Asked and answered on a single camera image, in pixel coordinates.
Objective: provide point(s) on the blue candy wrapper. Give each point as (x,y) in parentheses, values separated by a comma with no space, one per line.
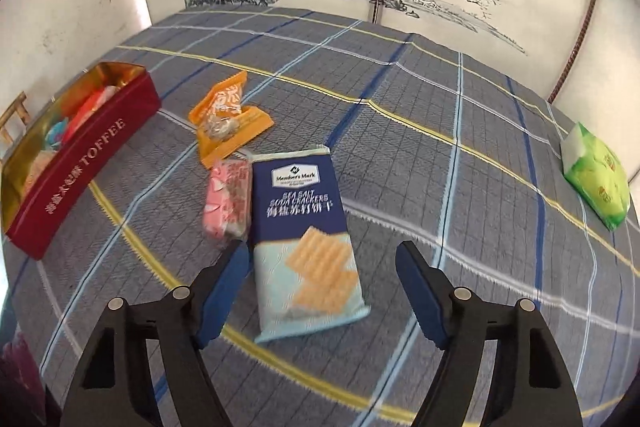
(54,137)

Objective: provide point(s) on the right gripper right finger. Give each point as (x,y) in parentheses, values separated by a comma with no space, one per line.
(530,384)

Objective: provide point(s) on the pink snack packet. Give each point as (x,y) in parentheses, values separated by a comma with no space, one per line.
(227,202)

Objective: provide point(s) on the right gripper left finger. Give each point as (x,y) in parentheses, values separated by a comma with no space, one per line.
(112,384)

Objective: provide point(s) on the red gold toffee tin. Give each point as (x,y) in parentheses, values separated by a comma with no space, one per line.
(30,222)

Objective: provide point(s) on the red snack packet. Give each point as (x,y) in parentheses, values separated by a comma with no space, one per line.
(87,109)

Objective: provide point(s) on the grey plaid tablecloth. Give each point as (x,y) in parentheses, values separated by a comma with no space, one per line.
(385,137)

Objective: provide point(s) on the blue soda cracker pack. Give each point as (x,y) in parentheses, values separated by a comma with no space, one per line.
(305,269)

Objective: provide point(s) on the orange snack packet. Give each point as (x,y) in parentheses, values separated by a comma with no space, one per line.
(223,124)

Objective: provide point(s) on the clear biscuit packet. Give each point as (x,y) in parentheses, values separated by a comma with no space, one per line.
(41,162)

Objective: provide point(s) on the green tissue pack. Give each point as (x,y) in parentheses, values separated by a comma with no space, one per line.
(597,174)

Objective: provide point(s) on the wooden chair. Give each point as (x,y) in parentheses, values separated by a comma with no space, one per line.
(16,109)

